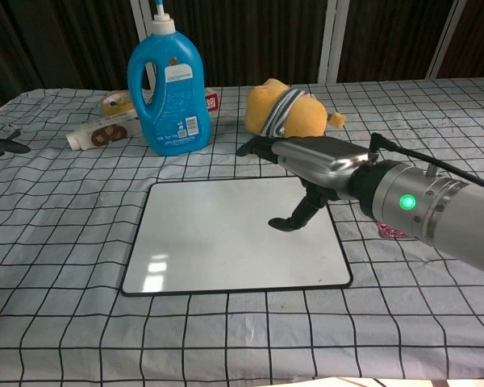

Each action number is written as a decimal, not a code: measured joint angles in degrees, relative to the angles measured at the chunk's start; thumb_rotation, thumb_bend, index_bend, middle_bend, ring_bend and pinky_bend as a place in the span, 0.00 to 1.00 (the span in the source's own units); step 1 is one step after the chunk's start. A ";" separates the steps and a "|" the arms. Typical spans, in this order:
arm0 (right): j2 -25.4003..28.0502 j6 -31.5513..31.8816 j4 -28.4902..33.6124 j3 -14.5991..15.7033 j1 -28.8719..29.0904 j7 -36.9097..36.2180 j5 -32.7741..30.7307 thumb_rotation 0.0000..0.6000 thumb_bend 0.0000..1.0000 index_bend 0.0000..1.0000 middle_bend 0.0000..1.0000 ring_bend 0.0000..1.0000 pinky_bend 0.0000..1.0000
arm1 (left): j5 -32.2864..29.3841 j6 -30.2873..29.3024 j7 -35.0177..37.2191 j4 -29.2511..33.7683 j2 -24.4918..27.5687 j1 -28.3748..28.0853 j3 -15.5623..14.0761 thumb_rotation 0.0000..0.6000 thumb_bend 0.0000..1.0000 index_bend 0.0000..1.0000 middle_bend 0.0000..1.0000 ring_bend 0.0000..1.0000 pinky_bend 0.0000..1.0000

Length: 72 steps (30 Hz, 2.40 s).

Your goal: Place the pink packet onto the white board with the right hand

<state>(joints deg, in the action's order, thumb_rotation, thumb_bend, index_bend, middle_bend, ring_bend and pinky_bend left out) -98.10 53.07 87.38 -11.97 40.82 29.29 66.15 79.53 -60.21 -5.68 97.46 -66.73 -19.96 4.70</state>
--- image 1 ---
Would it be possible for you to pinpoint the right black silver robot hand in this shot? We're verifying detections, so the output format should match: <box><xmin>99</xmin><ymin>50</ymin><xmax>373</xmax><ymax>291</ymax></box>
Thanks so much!
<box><xmin>236</xmin><ymin>135</ymin><xmax>374</xmax><ymax>231</ymax></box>

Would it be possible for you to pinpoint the pink patterned packet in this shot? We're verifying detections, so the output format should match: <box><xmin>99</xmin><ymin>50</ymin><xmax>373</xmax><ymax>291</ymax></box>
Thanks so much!
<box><xmin>374</xmin><ymin>221</ymin><xmax>408</xmax><ymax>241</ymax></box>

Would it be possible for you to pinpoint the small black clip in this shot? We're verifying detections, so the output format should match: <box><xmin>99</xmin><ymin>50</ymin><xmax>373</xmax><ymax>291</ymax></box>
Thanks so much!
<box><xmin>0</xmin><ymin>138</ymin><xmax>32</xmax><ymax>158</ymax></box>

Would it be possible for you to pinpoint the yellow plush toy striped band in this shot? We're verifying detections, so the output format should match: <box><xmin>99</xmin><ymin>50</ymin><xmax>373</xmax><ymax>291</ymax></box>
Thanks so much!
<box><xmin>244</xmin><ymin>77</ymin><xmax>347</xmax><ymax>138</ymax></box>

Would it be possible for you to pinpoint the white toothpaste box red end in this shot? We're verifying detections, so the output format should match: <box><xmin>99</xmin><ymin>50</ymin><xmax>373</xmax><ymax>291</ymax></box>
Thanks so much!
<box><xmin>92</xmin><ymin>86</ymin><xmax>221</xmax><ymax>124</ymax></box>

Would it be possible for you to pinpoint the white board with black rim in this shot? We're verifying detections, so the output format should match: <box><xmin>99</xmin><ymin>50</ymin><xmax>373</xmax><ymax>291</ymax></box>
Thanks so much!
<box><xmin>120</xmin><ymin>176</ymin><xmax>354</xmax><ymax>296</ymax></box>

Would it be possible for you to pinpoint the blue detergent pump bottle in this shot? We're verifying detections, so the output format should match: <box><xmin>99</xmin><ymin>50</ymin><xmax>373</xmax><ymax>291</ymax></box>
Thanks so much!
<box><xmin>127</xmin><ymin>0</ymin><xmax>211</xmax><ymax>156</ymax></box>

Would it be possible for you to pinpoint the yellow round tape roll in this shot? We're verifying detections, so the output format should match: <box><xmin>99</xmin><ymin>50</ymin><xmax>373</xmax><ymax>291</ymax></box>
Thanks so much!
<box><xmin>100</xmin><ymin>90</ymin><xmax>135</xmax><ymax>118</ymax></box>

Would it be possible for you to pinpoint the white cream tube brown print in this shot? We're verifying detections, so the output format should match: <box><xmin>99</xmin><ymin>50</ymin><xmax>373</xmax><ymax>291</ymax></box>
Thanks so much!
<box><xmin>65</xmin><ymin>120</ymin><xmax>140</xmax><ymax>152</ymax></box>

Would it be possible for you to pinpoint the white black checked tablecloth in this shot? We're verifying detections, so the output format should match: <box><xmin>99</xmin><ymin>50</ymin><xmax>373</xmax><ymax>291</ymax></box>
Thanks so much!
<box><xmin>0</xmin><ymin>78</ymin><xmax>484</xmax><ymax>384</ymax></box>

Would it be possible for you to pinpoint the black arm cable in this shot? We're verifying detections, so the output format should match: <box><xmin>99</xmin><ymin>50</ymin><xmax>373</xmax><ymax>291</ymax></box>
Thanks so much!
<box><xmin>369</xmin><ymin>132</ymin><xmax>484</xmax><ymax>190</ymax></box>

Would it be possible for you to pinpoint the white metal frame post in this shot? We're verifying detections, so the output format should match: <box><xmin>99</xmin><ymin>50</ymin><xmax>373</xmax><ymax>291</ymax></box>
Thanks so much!
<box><xmin>128</xmin><ymin>0</ymin><xmax>155</xmax><ymax>88</ymax></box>
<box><xmin>317</xmin><ymin>0</ymin><xmax>350</xmax><ymax>84</ymax></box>
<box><xmin>425</xmin><ymin>0</ymin><xmax>468</xmax><ymax>80</ymax></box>

